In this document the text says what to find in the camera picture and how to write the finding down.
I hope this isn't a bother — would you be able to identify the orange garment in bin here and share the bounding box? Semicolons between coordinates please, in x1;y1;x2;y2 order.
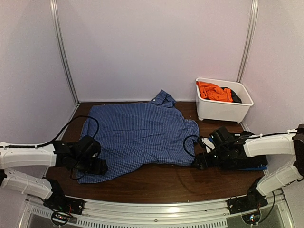
196;81;233;102

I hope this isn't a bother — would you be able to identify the folded black garment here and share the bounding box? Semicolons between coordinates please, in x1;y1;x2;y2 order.
218;130;268;171

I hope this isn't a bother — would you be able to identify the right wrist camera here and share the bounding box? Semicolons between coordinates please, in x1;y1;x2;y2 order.
197;137;215;154

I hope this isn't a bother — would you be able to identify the folded blue garment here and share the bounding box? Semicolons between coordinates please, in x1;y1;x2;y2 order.
238;166;267;171

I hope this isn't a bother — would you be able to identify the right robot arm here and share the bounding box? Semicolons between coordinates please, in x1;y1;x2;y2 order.
191;124;304;210

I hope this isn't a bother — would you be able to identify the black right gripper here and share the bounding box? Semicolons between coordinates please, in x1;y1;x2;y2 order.
191;146;229;171

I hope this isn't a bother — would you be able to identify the dark garment in bin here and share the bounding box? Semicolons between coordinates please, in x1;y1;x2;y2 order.
221;87;242;104

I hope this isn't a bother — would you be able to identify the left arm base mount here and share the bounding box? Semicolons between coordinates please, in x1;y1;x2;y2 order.
42;196;85;227

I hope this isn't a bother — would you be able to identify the right aluminium corner post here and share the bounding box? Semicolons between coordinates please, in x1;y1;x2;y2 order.
236;0;259;83

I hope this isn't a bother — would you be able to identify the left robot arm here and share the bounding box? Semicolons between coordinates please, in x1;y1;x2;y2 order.
0;135;108;211

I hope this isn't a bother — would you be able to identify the aluminium front rail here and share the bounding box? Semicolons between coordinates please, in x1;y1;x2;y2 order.
18;185;296;228

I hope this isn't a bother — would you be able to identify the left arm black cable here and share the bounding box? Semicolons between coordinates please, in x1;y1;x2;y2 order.
35;115;100;149

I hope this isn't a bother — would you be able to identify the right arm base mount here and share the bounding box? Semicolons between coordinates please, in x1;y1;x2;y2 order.
227;195;268;225

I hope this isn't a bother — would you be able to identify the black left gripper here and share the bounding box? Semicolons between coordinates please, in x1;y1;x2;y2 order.
74;157;108;176

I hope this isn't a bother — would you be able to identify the left aluminium corner post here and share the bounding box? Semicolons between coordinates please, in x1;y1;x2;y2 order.
50;0;80;105

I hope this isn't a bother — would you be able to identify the aluminium corner post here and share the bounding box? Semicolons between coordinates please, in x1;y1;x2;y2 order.
50;0;80;105
236;0;259;83

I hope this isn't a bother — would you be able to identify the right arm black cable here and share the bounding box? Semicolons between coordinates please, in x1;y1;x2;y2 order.
182;135;202;157

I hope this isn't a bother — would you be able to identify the white plastic laundry bin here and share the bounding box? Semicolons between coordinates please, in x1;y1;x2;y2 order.
196;77;254;123

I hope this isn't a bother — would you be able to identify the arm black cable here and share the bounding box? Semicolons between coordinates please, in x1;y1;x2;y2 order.
35;115;100;149
182;135;202;157

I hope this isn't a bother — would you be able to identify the blue checked button shirt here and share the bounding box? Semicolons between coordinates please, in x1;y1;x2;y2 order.
76;90;199;184

